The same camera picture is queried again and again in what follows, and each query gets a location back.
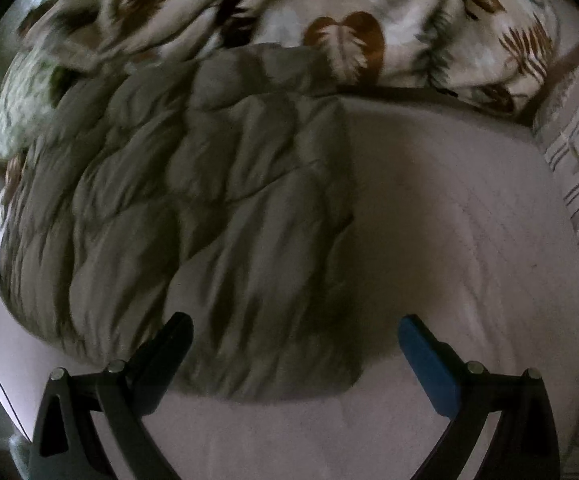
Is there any leaf-print blanket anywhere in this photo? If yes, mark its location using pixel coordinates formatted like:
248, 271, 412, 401
16, 0, 577, 121

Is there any bed with pink sheet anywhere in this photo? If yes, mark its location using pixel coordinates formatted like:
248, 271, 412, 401
0, 91, 579, 480

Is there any green patterned pillow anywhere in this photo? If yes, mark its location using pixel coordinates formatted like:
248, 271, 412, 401
0, 50, 87, 161

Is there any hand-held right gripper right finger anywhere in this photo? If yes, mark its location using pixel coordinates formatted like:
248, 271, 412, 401
397, 314, 563, 480

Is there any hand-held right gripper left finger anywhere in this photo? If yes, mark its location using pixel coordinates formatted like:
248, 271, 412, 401
26, 311, 195, 480

